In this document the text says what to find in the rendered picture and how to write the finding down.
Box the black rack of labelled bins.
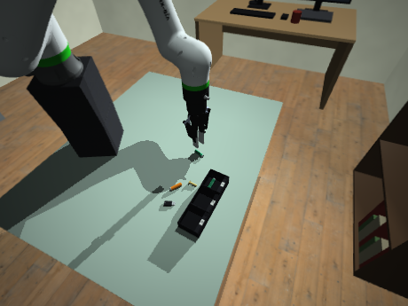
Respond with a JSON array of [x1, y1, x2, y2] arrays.
[[177, 169, 229, 238]]

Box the green aa battery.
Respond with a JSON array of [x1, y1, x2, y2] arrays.
[[194, 150, 204, 158], [208, 178, 216, 188]]

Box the orange cylinder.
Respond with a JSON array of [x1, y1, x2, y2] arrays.
[[169, 183, 182, 191]]

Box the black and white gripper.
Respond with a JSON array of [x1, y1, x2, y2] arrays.
[[183, 101, 211, 149]]

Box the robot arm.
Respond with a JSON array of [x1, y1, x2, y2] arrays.
[[0, 0, 212, 105]]

